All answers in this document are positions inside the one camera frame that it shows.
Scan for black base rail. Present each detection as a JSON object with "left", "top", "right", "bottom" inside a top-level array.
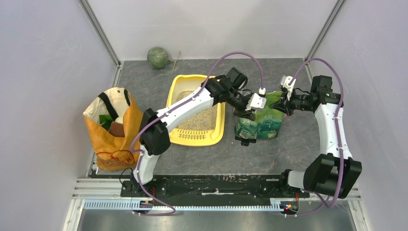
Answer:
[{"left": 120, "top": 174, "right": 310, "bottom": 209}]

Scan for black bag clip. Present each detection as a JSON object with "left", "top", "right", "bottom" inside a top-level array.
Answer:
[{"left": 235, "top": 136, "right": 256, "bottom": 146}]

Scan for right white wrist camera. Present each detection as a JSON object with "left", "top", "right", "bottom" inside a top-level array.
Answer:
[{"left": 280, "top": 76, "right": 296, "bottom": 100}]

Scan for green round ball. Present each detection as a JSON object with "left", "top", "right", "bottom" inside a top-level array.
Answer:
[{"left": 147, "top": 47, "right": 169, "bottom": 69}]

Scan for green litter bag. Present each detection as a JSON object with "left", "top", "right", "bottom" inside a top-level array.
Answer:
[{"left": 234, "top": 91, "right": 283, "bottom": 139}]

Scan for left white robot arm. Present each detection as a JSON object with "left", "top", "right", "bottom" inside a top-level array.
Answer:
[{"left": 132, "top": 68, "right": 265, "bottom": 197}]

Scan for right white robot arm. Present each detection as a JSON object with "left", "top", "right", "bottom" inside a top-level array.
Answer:
[{"left": 271, "top": 76, "right": 362, "bottom": 199}]

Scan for orange shopping bag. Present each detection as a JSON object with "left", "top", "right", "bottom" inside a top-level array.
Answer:
[{"left": 83, "top": 87, "right": 142, "bottom": 171}]

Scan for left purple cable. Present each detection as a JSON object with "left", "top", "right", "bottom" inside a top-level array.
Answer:
[{"left": 129, "top": 51, "right": 265, "bottom": 217}]

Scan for yellow litter box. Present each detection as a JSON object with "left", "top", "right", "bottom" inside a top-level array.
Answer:
[{"left": 166, "top": 75, "right": 226, "bottom": 146}]

